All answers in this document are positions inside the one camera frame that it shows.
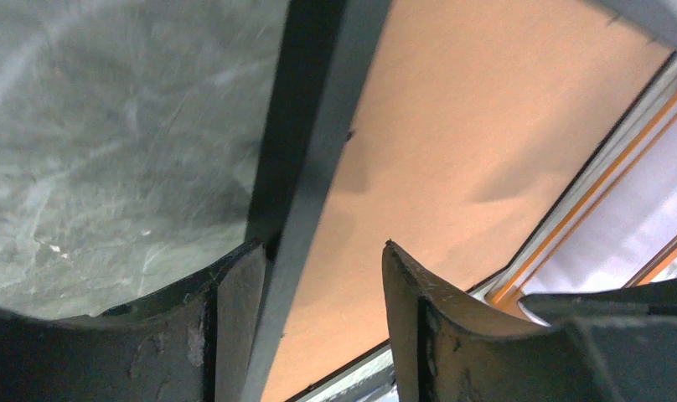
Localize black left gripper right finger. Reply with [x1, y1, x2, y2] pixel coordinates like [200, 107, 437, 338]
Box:
[382, 241, 677, 401]

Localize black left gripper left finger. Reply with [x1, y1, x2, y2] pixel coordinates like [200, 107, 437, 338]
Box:
[0, 240, 266, 401]

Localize black picture frame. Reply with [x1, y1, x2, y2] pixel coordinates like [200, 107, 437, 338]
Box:
[241, 1, 677, 401]

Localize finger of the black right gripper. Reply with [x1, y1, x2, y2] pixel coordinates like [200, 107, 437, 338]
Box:
[519, 278, 677, 324]

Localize brown backing board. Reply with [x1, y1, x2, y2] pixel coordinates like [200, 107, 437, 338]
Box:
[262, 1, 672, 401]

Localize orange wooden shelf rack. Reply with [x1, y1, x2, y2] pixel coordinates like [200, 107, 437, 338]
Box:
[484, 79, 677, 317]

